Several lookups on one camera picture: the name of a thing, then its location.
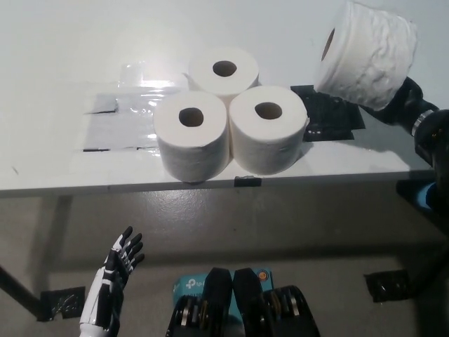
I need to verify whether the smooth white toilet paper roll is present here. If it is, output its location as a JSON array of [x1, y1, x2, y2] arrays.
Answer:
[[188, 47, 261, 103], [228, 86, 307, 176], [153, 91, 232, 183]]

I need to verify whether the teal tp-link box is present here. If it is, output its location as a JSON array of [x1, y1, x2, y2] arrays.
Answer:
[[171, 268, 275, 317]]

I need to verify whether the black table leg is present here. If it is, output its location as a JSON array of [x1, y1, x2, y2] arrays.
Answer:
[[0, 263, 42, 319], [408, 245, 449, 299]]

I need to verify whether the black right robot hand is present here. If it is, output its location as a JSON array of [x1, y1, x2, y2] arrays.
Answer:
[[364, 77, 428, 133]]

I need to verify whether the large black tape patch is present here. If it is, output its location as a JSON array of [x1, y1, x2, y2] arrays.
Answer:
[[290, 84, 366, 143]]

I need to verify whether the wrinkled white toilet paper roll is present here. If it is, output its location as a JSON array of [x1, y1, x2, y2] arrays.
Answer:
[[313, 0, 419, 112]]

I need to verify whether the black floor tape patch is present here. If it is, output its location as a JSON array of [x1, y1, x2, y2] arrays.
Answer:
[[39, 284, 86, 322], [363, 269, 411, 303]]

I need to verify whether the clear grey taped plastic sheet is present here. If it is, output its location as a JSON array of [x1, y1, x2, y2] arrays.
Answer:
[[72, 62, 192, 152]]

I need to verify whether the small black tape strip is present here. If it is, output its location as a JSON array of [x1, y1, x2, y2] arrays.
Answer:
[[233, 174, 262, 187]]

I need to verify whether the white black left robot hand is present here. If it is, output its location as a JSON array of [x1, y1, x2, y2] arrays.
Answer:
[[79, 226, 145, 331]]

